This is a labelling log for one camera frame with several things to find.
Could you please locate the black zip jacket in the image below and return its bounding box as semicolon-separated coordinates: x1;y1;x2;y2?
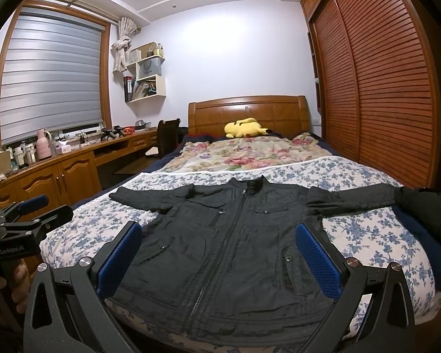
111;177;394;347

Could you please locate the pink thermos jug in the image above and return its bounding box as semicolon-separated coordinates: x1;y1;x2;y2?
36;129;52;160

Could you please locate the red basket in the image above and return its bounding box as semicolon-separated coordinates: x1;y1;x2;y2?
122;126;135;135

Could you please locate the person left hand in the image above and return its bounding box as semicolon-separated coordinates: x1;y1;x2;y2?
0;259;31;317

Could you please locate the dark clothes pile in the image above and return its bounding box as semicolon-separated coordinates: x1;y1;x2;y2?
392;187;441;292

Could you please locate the wooden headboard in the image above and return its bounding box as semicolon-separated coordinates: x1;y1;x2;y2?
188;95;311;139

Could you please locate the white wall shelf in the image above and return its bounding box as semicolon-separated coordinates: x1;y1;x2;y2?
124;41;166;103

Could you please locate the tied white curtain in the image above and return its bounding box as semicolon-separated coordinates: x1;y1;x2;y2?
111;17;138;73

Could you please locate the blue floral white bedsheet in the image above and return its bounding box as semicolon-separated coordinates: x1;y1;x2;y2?
40;156;441;352

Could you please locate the yellow plush toy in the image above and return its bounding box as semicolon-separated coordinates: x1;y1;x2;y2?
225;118;268;139

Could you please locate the wooden desk cabinet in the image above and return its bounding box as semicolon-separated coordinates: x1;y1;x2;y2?
0;128;157;220

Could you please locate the dark wooden chair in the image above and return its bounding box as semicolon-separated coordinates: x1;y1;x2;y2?
145;118;181;159

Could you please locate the wooden louvered wardrobe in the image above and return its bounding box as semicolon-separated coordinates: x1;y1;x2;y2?
300;0;441;187

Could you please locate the grey window blind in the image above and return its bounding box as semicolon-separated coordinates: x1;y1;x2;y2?
0;6;105;144

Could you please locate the pink floral beige quilt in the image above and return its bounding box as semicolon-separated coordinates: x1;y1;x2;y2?
161;132;332;173

